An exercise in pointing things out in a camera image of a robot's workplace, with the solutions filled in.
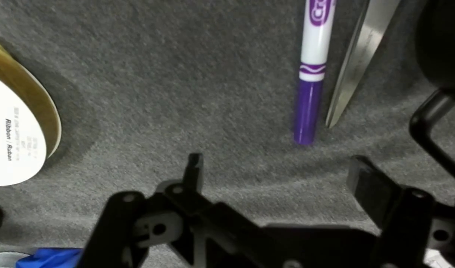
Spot small green blue scissors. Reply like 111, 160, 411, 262
324, 0, 402, 129

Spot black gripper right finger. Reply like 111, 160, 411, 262
346, 155, 435, 235

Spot gold ribbon spool white label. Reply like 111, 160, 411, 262
0, 35, 63, 189

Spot white blue ribbon spool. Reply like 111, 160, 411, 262
0, 250, 31, 268

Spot blue ribbon piece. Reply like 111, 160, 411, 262
14, 245, 86, 268

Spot purple white marker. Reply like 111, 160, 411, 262
291, 0, 336, 147

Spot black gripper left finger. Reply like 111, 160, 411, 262
156, 152, 224, 220

